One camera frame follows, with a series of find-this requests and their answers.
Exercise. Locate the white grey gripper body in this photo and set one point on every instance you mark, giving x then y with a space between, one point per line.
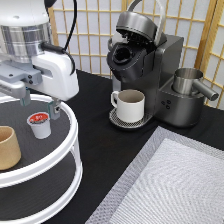
50 73

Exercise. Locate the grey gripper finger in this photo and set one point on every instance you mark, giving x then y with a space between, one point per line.
54 108
26 99

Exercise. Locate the red-lidded white coffee pod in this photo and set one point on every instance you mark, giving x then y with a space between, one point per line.
40 124

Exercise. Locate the grey pod coffee machine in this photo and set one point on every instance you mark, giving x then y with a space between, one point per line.
142 57

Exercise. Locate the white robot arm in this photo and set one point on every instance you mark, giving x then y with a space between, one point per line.
28 58

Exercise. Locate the tan ceramic cup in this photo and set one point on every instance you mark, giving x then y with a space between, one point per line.
10 153

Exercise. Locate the white two-tier round shelf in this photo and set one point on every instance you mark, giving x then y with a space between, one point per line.
50 170

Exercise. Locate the white ceramic mug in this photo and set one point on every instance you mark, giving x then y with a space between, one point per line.
129 105

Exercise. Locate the grey woven placemat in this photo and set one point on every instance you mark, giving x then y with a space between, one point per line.
172 180

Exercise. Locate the steel milk frothing jug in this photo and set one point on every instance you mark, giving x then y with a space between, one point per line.
187 81

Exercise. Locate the wooden shoji folding screen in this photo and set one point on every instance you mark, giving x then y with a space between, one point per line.
88 24

